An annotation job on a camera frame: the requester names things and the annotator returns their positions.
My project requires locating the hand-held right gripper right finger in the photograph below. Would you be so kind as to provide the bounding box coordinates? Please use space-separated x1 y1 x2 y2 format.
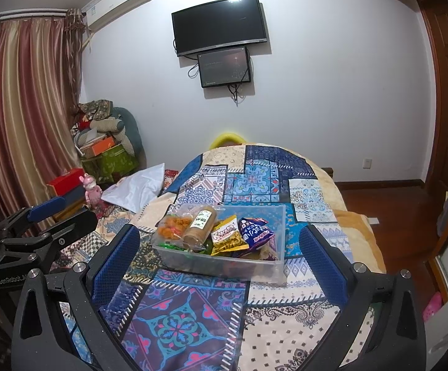
298 224 428 371

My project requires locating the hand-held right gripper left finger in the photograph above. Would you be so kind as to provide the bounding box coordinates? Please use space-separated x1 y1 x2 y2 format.
11 224 141 371

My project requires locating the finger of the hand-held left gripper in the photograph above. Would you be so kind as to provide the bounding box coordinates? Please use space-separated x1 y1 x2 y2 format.
0 211 99 258
2 196 68 236

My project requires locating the tan snack packet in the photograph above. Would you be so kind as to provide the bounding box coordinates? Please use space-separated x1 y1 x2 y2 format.
247 247 279 261

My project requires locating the clear plastic container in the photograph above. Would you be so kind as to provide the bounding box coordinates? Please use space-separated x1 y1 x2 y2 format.
152 203 287 284

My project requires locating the dark grey box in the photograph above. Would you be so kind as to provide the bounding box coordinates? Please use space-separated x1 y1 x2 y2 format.
59 185 87 213

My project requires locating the red box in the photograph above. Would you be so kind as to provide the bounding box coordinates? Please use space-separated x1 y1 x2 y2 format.
47 168 85 198

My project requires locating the pink plush toy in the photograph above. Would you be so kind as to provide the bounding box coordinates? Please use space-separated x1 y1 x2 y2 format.
79 174 103 205

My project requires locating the green snack packet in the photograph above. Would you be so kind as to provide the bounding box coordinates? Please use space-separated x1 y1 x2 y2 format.
158 241 188 253

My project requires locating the orange snack bag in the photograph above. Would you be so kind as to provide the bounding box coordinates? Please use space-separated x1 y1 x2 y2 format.
156 214 192 242

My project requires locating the white pillow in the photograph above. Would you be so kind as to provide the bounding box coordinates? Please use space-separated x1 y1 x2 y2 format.
101 164 166 214

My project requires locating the green box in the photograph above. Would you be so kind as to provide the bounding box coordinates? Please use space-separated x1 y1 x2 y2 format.
88 144 140 184

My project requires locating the purple snack packet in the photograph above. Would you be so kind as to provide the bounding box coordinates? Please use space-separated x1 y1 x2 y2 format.
237 216 276 250

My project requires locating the orange box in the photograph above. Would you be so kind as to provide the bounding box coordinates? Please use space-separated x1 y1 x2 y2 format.
81 135 116 159

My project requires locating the brown snack jar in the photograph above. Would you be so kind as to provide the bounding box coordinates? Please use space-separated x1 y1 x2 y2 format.
183 206 218 250

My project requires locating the striped curtain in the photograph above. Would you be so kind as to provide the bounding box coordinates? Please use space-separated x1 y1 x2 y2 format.
0 8 85 217

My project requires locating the yellow snack packet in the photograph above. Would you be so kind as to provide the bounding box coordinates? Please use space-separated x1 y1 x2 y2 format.
210 218 250 256

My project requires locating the patterned cloth bag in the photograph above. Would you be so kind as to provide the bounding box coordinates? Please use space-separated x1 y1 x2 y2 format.
79 100 114 122

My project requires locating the patchwork patterned blanket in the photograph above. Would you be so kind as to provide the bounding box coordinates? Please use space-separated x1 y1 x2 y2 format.
50 143 387 371

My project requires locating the pink slipper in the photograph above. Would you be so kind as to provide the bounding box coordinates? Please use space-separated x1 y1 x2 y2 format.
423 292 443 321

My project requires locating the yellow plastic item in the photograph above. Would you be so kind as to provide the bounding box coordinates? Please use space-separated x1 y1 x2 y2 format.
209 132 248 149

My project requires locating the white air conditioner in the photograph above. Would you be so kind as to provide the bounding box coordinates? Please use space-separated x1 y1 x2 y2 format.
81 0 154 32

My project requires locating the black monitor cable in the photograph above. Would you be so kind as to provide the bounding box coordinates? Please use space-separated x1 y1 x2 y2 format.
226 83 248 105

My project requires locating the small wall monitor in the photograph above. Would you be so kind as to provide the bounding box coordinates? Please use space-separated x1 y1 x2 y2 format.
197 45 252 89

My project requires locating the black wall television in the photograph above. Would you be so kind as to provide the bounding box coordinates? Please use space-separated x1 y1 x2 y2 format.
171 0 269 58

